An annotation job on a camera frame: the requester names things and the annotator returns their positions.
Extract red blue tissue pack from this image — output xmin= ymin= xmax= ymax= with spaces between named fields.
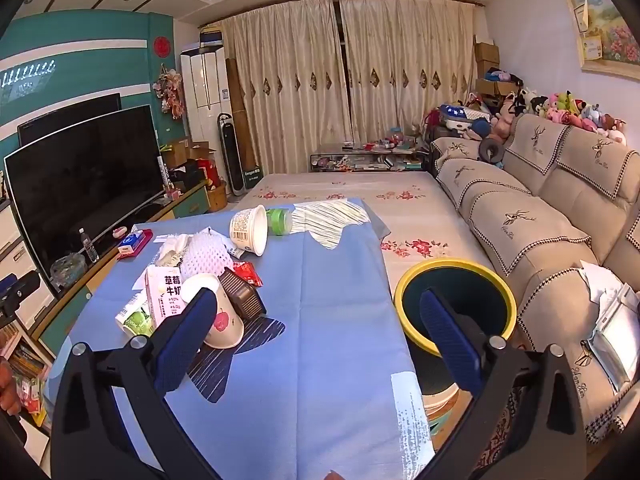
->
xmin=117 ymin=229 xmax=153 ymax=260

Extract blue tablecloth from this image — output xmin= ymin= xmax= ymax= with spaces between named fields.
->
xmin=43 ymin=197 xmax=436 ymax=480

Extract paper cup with red lips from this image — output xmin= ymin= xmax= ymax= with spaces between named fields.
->
xmin=180 ymin=273 xmax=244 ymax=350

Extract stacked plastic basins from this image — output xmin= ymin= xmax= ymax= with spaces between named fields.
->
xmin=418 ymin=349 xmax=461 ymax=436

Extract green coconut water bottle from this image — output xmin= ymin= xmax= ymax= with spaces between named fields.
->
xmin=115 ymin=290 xmax=155 ymax=337

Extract left beige curtain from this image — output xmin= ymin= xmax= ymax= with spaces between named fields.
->
xmin=220 ymin=0 xmax=352 ymax=174

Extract white foam fruit net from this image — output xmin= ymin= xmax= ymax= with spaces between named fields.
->
xmin=180 ymin=232 xmax=233 ymax=280

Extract framed floral painting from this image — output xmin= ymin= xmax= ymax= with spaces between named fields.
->
xmin=566 ymin=0 xmax=639 ymax=80

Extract wooden green tv stand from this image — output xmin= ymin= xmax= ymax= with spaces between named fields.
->
xmin=28 ymin=181 xmax=209 ymax=361

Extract floral bed sheet mattress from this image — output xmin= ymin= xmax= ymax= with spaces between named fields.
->
xmin=235 ymin=171 xmax=492 ymax=288

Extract dried flower wall decoration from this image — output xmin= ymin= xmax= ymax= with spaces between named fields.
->
xmin=152 ymin=64 xmax=184 ymax=120

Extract right beige curtain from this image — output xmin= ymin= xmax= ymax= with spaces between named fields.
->
xmin=340 ymin=0 xmax=477 ymax=142

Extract patterned red rug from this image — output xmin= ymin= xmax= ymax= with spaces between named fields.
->
xmin=473 ymin=387 xmax=523 ymax=474

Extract light blue document bag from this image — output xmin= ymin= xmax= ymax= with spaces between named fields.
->
xmin=587 ymin=284 xmax=639 ymax=393

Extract beige sofa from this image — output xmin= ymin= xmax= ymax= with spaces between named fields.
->
xmin=433 ymin=114 xmax=639 ymax=444

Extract clear water bottle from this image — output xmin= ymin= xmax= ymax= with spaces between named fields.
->
xmin=78 ymin=228 xmax=100 ymax=263

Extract yellow rimmed green trash bin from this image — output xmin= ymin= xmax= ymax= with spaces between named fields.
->
xmin=394 ymin=258 xmax=518 ymax=358

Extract person's left hand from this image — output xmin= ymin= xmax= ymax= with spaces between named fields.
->
xmin=0 ymin=360 xmax=22 ymax=415

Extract row of plush toys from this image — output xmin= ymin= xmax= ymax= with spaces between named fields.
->
xmin=497 ymin=88 xmax=627 ymax=145

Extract beige curtain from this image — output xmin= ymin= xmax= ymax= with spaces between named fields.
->
xmin=220 ymin=0 xmax=352 ymax=174
xmin=340 ymin=0 xmax=477 ymax=142

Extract brown plastic tray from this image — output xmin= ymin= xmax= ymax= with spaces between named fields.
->
xmin=219 ymin=268 xmax=267 ymax=321

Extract white cabinet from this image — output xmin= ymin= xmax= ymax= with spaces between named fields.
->
xmin=180 ymin=41 xmax=231 ymax=195

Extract black neck pillow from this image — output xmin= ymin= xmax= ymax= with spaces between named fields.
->
xmin=478 ymin=136 xmax=504 ymax=165

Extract red snack wrapper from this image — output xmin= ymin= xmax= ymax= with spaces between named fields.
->
xmin=232 ymin=261 xmax=262 ymax=287

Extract white instant noodle cup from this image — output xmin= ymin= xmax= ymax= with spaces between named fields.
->
xmin=229 ymin=205 xmax=268 ymax=257

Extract black tower fan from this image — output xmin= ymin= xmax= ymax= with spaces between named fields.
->
xmin=217 ymin=113 xmax=246 ymax=196

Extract low cluttered glass table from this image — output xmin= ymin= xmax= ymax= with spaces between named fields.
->
xmin=309 ymin=143 xmax=430 ymax=172

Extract pink milk carton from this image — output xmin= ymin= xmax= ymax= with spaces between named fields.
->
xmin=144 ymin=266 xmax=186 ymax=327

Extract black flat screen television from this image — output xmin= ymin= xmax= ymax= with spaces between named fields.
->
xmin=4 ymin=105 xmax=164 ymax=278

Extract glass ashtray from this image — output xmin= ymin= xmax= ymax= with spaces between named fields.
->
xmin=50 ymin=254 xmax=87 ymax=290

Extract white papers on sofa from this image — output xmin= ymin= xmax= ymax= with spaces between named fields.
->
xmin=579 ymin=260 xmax=639 ymax=310

